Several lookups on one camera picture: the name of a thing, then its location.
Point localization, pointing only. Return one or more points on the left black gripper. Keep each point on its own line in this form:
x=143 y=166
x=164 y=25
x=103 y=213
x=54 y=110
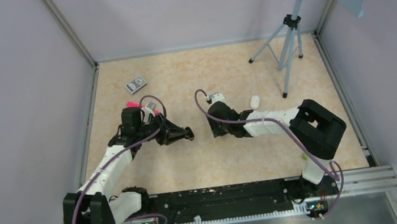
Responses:
x=173 y=133

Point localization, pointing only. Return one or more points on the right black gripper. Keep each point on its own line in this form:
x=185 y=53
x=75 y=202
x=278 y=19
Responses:
x=216 y=131

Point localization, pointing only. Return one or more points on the black earbud charging case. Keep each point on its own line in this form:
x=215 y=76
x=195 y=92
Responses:
x=189 y=135

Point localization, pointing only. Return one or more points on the white earbud charging case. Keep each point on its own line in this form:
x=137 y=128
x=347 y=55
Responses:
x=255 y=102

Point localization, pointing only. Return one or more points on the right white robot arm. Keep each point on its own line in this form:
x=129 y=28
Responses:
x=313 y=128

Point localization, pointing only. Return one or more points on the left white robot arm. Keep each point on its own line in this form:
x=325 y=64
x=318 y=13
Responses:
x=90 y=203

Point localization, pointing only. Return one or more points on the pink marker pen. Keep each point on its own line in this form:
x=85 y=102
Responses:
x=133 y=104

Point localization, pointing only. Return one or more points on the grey playing card box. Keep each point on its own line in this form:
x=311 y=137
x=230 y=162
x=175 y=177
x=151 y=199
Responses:
x=136 y=84

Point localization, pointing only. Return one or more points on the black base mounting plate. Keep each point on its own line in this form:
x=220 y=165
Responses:
x=233 y=201

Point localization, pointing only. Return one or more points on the light blue tripod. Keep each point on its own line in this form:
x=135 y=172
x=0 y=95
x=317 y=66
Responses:
x=292 y=43

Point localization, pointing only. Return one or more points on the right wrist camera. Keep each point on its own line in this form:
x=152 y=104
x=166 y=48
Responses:
x=215 y=97

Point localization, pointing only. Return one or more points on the white cable duct rail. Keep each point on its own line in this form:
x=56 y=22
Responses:
x=297 y=210

